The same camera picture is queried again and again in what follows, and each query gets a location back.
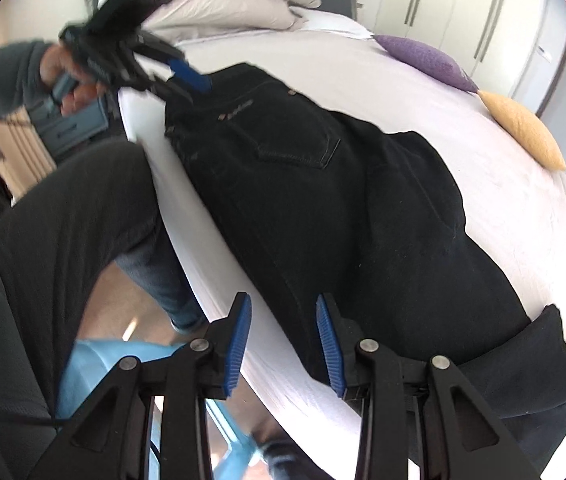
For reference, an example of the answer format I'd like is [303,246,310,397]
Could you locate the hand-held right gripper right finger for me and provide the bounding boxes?
[314,292,546,480]

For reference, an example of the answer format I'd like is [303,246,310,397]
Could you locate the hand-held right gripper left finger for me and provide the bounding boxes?
[45,291,254,480]

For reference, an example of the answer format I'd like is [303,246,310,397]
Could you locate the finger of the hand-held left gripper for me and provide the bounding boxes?
[113,59,198,106]
[135,32,212,95]

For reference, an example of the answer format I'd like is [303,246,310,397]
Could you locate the black pants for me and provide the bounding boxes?
[164,62,566,418]

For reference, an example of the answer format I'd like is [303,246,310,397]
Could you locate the person's left forearm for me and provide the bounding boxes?
[0,40,52,133]

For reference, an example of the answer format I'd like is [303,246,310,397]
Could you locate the person's left hand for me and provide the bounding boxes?
[40,42,102,118]

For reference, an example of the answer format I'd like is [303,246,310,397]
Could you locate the white folded quilt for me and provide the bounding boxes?
[288,6,376,40]

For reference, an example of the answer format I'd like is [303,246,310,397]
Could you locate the operator's legs in trousers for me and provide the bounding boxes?
[0,140,161,480]

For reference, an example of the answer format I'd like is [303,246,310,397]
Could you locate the bed with white sheet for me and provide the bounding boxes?
[115,5,566,471]

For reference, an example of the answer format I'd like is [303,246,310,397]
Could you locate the purple cushion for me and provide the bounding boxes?
[374,35,480,94]

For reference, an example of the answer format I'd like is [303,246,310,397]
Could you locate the cream wardrobe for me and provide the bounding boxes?
[363,0,566,198]

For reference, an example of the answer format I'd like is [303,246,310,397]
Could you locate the yellow cushion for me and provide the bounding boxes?
[478,90,566,172]

